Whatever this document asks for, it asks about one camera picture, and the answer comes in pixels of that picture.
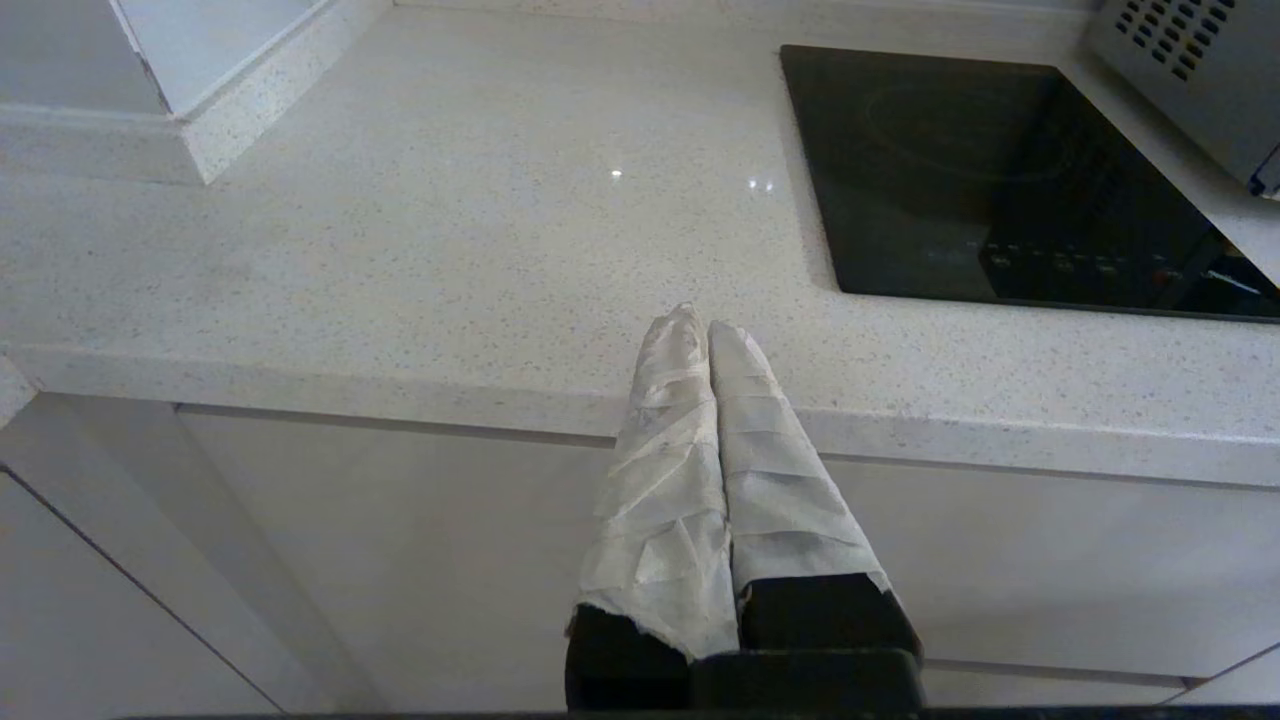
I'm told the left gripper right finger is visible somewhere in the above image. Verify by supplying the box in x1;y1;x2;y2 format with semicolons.
707;319;924;656

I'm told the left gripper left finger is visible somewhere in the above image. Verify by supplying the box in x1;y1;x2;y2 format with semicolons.
565;303;742;712

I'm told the silver microwave oven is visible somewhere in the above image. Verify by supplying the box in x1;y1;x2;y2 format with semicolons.
1088;0;1280;196

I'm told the beige cabinet front panel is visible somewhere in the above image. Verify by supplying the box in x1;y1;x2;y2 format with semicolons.
178;402;623;713
800;452;1280;706

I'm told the black induction cooktop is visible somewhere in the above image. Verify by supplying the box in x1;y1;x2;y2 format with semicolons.
779;44;1280;323

